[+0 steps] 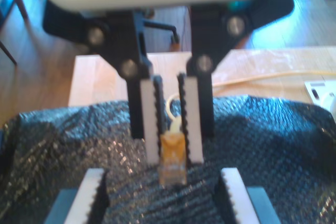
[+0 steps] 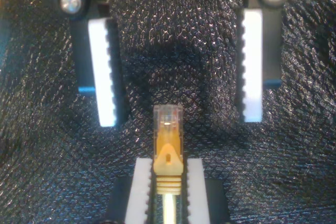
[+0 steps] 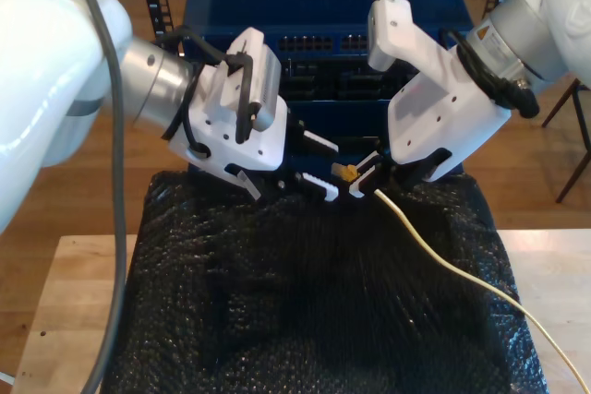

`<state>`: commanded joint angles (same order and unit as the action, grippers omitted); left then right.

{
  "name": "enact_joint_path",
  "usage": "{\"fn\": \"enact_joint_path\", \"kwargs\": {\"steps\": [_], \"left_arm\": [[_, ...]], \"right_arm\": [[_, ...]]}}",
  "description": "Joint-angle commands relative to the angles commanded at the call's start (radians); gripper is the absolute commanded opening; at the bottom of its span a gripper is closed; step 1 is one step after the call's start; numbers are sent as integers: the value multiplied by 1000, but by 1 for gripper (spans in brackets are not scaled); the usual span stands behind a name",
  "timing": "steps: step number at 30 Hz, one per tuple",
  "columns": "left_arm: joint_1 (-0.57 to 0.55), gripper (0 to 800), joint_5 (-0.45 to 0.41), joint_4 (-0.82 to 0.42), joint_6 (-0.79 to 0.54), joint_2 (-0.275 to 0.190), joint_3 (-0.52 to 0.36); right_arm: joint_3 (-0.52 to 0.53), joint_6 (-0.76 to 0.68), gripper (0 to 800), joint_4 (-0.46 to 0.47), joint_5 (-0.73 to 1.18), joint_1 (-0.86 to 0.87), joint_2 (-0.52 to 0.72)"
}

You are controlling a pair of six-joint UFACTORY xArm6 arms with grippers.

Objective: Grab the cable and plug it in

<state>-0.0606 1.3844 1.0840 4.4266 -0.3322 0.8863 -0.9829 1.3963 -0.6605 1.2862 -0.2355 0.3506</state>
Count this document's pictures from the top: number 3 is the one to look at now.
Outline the dark metal-legged chair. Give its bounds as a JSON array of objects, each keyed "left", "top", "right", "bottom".
[{"left": 542, "top": 78, "right": 591, "bottom": 204}]

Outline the black bubble-wrap mat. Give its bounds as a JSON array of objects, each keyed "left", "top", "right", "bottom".
[{"left": 99, "top": 171, "right": 550, "bottom": 394}]

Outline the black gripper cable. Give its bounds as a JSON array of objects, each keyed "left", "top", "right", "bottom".
[{"left": 156, "top": 27, "right": 258, "bottom": 160}]

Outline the black rack server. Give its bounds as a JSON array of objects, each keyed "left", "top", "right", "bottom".
[{"left": 276, "top": 55, "right": 421, "bottom": 102}]

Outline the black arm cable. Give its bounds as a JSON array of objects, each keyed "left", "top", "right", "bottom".
[{"left": 371, "top": 0, "right": 541, "bottom": 119}]

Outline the yellow network cable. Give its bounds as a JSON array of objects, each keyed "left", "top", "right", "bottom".
[{"left": 331, "top": 162, "right": 590, "bottom": 394}]

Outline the blue rack base plate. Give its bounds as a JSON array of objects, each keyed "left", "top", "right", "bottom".
[{"left": 187, "top": 153, "right": 465, "bottom": 179}]

